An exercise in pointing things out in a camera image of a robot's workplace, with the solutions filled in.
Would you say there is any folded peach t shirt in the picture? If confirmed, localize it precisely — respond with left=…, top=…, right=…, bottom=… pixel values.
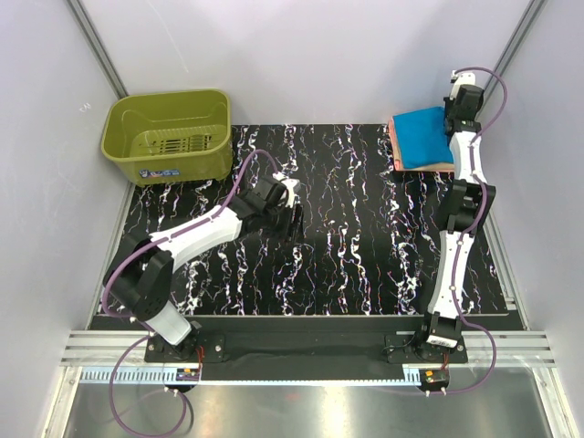
left=388, top=116, right=457, bottom=174

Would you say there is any aluminium frame rail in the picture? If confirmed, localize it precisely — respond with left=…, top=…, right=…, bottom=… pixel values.
left=58, top=330, right=558, bottom=366

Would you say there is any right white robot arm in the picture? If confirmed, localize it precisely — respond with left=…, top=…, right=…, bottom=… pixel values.
left=413, top=84, right=496, bottom=362

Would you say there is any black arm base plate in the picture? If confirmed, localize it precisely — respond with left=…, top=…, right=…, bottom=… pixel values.
left=145, top=316, right=467, bottom=364

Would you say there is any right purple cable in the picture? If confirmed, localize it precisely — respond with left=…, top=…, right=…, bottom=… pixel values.
left=454, top=67, right=510, bottom=396

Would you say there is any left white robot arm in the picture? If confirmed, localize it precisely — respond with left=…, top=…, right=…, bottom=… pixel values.
left=101, top=187, right=303, bottom=361

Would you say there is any blue t shirt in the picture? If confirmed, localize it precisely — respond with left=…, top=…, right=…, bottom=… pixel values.
left=390, top=106, right=454, bottom=172

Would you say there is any olive green plastic basket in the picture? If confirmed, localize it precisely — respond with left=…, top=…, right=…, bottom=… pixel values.
left=101, top=89, right=233, bottom=187

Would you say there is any black marbled table mat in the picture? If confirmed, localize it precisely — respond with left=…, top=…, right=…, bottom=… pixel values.
left=93, top=123, right=508, bottom=317

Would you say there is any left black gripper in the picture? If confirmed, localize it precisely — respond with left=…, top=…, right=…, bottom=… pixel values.
left=261, top=202, right=304, bottom=245

